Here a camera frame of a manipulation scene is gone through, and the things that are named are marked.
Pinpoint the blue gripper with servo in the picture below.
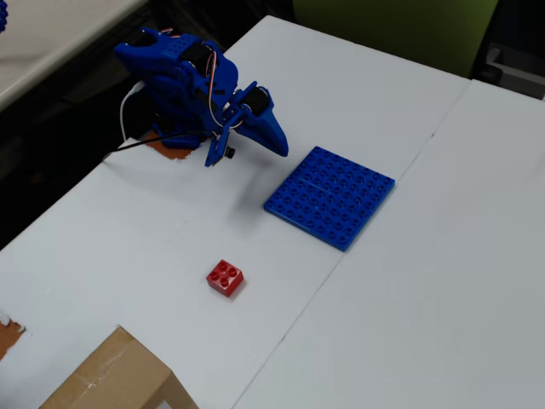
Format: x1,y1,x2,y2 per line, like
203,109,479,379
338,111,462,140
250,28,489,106
224,80,290,158

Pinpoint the red 2x2 toy block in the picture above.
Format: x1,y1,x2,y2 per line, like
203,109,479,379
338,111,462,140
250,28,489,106
205,259,246,298

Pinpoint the blue 8x8 studded plate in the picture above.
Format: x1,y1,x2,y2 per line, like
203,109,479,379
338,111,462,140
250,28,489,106
262,145,396,253

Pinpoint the white side table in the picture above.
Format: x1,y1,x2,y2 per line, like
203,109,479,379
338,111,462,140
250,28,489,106
0,0,150,112

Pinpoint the grey chair base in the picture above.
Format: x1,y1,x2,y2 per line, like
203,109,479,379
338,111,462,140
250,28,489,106
474,42,545,101

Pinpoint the brown cardboard box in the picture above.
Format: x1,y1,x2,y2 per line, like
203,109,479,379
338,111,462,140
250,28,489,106
37,325,199,409

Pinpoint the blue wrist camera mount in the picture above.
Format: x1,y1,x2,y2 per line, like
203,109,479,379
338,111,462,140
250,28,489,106
204,121,238,168

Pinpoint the black cable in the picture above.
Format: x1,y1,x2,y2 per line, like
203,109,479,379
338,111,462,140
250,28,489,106
104,130,216,158

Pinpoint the white cable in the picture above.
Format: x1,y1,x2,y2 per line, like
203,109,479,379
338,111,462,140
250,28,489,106
119,82,146,141

